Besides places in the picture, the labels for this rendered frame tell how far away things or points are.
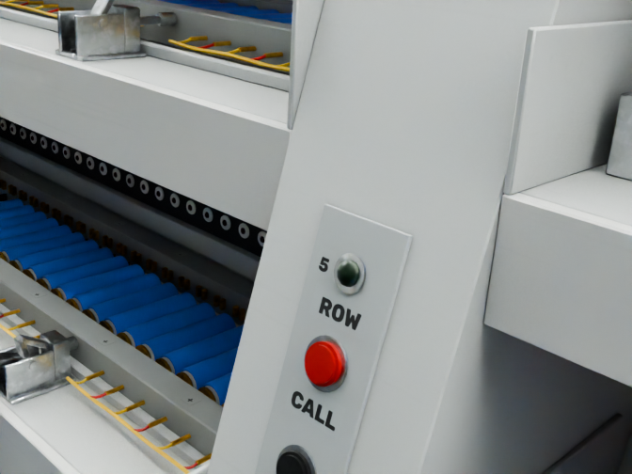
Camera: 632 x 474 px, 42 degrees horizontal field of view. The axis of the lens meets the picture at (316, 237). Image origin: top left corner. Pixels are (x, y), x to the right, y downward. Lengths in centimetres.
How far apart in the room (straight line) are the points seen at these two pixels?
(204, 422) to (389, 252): 18
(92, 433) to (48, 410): 4
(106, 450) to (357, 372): 20
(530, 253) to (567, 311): 2
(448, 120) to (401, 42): 3
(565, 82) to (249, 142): 13
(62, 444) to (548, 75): 31
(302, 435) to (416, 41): 15
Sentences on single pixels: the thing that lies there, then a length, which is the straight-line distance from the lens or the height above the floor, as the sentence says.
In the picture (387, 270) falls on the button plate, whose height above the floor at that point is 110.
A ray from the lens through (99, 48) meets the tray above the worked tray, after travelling 46.
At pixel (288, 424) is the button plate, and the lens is 31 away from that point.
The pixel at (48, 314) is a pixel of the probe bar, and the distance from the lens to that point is 54.
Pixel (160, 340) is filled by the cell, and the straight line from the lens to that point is 51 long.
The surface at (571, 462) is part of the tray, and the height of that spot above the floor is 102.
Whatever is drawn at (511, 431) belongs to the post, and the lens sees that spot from 33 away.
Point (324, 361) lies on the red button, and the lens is 29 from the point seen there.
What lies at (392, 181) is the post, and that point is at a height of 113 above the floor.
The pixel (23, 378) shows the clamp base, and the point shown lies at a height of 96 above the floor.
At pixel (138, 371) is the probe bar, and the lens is 47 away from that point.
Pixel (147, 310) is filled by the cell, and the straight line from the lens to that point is 54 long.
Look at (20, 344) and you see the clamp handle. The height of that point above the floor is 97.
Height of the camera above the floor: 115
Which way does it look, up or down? 9 degrees down
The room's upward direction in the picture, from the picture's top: 15 degrees clockwise
